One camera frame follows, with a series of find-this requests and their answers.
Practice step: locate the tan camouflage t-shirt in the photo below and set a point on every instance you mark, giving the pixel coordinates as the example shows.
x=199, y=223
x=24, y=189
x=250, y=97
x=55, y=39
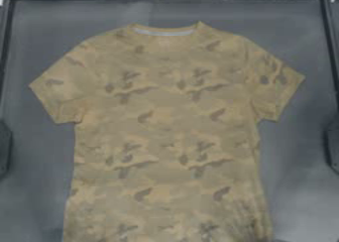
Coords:
x=167, y=127

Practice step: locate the black side bracket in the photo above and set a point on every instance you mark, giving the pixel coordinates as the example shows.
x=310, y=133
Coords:
x=333, y=146
x=4, y=150

